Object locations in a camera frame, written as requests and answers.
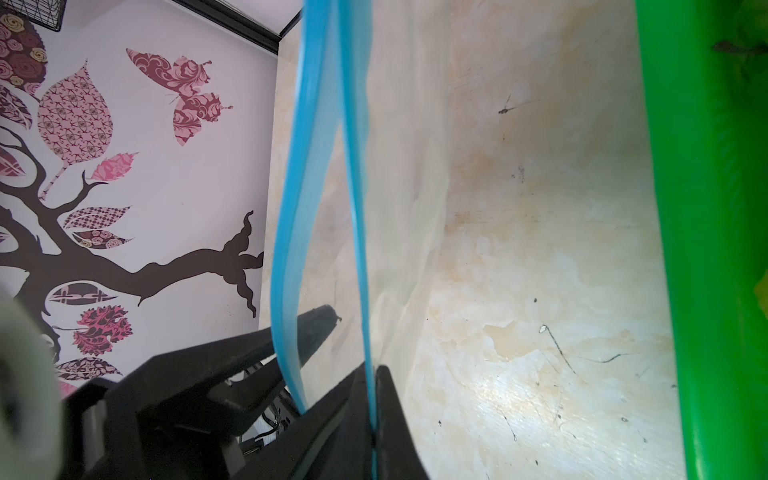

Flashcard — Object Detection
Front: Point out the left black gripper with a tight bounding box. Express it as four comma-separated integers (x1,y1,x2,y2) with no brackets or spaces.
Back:
56,304,343,480

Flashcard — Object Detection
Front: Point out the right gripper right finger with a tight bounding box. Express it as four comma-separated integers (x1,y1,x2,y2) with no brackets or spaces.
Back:
374,365,429,480

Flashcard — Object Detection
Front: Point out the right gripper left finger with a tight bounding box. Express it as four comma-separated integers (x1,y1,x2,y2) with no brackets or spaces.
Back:
235,366,374,479

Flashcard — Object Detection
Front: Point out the clear zip bag blue zipper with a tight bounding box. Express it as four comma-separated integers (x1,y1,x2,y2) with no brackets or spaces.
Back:
268,1,452,479

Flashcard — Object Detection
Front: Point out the green plastic basket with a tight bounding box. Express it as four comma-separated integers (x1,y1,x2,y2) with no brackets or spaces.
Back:
636,1,767,479

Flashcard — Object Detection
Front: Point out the black wire wall basket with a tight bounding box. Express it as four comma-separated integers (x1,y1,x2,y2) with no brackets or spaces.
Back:
1,0,67,32

